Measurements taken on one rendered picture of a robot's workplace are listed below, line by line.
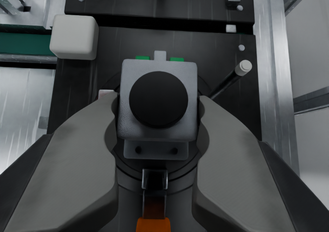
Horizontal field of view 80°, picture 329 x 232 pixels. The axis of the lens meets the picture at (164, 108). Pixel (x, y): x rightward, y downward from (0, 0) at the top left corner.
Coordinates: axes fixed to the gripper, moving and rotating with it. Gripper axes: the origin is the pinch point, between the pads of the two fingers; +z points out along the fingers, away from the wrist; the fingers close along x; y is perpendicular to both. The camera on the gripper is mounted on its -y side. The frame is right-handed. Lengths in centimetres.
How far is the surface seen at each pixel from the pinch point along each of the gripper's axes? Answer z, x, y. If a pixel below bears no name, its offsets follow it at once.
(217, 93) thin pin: 5.3, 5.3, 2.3
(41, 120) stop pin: 7.5, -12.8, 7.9
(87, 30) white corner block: 12.6, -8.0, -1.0
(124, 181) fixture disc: 1.7, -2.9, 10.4
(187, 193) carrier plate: 2.2, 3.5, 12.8
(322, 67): 24.1, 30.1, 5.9
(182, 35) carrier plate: 14.9, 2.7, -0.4
